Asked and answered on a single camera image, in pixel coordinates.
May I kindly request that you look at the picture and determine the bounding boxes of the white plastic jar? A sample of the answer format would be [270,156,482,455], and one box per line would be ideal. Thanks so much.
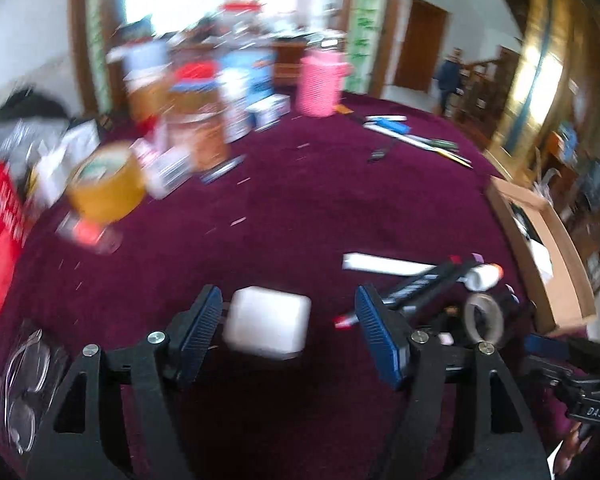
[220,71,254,143]

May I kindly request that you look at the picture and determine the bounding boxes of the dark blue jacket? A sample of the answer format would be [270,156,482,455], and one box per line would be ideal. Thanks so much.
[434,49,465,116]

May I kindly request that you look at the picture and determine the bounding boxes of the eyeglasses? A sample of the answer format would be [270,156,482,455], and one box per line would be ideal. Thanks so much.
[0,330,51,453]

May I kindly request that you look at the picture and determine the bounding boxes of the white power adapter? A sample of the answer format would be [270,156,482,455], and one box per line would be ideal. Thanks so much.
[225,286,312,361]

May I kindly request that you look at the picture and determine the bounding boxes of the clear jar with blue label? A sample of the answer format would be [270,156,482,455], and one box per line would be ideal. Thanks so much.
[220,50,276,106]

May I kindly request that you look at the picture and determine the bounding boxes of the small white bottle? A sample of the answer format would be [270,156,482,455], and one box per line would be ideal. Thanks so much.
[464,262,505,292]

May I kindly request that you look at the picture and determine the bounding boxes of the white flat stick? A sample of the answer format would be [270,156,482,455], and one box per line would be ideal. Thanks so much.
[342,253,431,277]

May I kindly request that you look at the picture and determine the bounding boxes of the cardboard box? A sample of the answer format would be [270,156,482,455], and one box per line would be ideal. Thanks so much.
[485,176,598,336]

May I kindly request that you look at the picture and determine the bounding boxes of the white computer mouse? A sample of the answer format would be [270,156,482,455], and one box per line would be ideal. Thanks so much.
[522,237,555,283]

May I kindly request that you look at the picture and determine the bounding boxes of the gold pillar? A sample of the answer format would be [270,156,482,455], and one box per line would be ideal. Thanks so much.
[487,0,581,176]

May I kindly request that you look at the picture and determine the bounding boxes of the person's right hand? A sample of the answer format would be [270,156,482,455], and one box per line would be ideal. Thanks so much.
[555,422,598,476]

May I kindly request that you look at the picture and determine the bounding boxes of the black bag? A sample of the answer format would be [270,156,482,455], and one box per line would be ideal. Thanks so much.
[0,90,68,121]

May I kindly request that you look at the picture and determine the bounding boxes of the dark patterned cloth on chair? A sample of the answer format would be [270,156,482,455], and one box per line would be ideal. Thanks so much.
[579,159,600,213]

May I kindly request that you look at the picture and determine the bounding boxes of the clear plastic sleeve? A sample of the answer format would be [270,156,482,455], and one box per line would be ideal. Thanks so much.
[0,320,73,461]

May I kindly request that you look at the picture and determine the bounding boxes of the wooden staircase railing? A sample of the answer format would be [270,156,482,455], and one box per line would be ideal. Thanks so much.
[452,45,521,126]

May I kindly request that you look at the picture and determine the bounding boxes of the small clear box orange insert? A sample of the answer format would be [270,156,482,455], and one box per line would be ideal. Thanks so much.
[57,212,123,255]

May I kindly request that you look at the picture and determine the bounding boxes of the bottle with pink knitted sleeve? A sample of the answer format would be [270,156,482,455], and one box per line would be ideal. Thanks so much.
[300,52,353,118]

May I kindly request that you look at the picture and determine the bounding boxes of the wooden sideboard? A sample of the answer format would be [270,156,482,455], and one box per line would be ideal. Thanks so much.
[272,35,311,86]

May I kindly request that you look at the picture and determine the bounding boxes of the brown paper can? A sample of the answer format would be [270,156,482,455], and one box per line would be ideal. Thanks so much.
[167,110,231,173]

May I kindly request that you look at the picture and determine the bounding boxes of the small tape roll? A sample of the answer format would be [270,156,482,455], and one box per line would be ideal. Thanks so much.
[462,292,506,348]

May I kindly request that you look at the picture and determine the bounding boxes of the clear jar with grey lid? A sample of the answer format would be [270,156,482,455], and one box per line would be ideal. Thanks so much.
[107,42,173,121]

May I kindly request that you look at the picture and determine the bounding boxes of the blue and white small box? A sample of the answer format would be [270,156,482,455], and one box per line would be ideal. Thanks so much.
[245,94,290,131]

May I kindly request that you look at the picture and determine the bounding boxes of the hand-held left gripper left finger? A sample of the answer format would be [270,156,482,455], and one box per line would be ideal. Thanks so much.
[25,284,224,480]

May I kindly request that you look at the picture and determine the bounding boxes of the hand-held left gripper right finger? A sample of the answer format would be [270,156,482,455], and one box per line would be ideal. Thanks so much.
[355,284,551,480]

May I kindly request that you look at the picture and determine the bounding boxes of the wooden door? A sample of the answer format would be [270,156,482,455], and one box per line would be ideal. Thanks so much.
[394,0,448,93]

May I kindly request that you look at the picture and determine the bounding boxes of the bubble wrap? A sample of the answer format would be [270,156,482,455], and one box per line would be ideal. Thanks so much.
[0,120,71,161]

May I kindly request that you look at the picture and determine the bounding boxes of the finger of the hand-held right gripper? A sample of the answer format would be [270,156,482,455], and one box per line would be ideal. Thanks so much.
[524,332,600,378]
[520,360,576,397]

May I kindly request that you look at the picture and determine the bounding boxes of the yellow packing tape roll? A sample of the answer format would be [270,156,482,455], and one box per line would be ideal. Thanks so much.
[67,142,146,223]

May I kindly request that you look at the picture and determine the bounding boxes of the bamboo wall painting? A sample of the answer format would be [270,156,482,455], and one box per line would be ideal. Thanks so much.
[347,0,393,96]

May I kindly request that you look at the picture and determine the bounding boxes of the blue marker pen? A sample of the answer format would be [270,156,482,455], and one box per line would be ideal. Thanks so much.
[200,156,246,183]

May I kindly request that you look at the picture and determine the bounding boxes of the long white pen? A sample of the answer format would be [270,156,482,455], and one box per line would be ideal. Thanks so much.
[364,124,431,150]

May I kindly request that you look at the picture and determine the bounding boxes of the clear jar with red lid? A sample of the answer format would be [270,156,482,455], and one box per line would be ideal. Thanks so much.
[215,1,266,53]

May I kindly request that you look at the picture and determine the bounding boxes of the small white barcode box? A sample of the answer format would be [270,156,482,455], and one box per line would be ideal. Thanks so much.
[132,137,193,200]

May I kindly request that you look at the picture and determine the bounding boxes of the red-lid jar of wooden sticks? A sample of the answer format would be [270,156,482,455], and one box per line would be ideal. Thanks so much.
[172,62,221,121]

